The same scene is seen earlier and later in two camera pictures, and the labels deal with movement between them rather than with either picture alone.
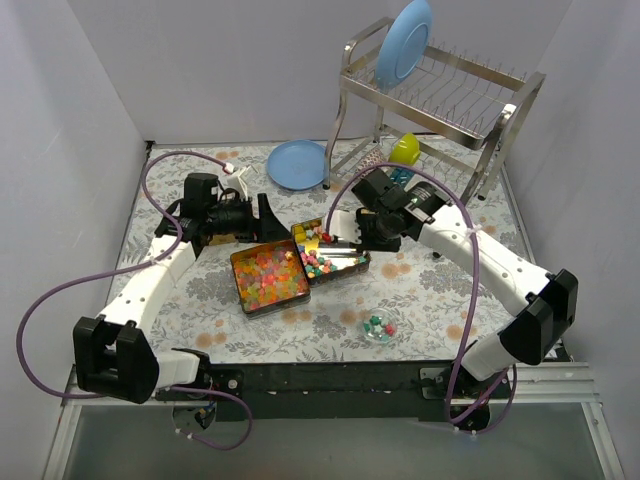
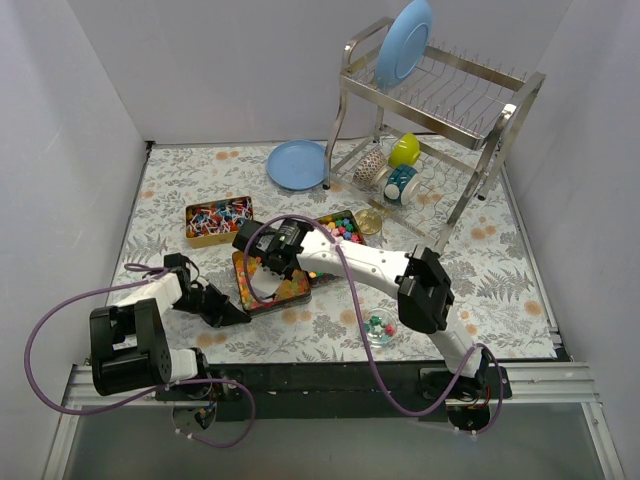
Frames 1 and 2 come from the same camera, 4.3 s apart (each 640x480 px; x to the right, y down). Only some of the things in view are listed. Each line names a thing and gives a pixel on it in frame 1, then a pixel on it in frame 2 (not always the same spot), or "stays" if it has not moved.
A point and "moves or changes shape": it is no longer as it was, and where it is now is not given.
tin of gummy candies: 269,277 stays
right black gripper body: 363,228 → 278,262
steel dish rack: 453,118 stays
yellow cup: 406,151 stays
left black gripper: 255,221 → 208,300
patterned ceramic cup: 373,157 stays
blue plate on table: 297,165 stays
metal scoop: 337,251 moves or changes shape
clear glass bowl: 380,326 stays
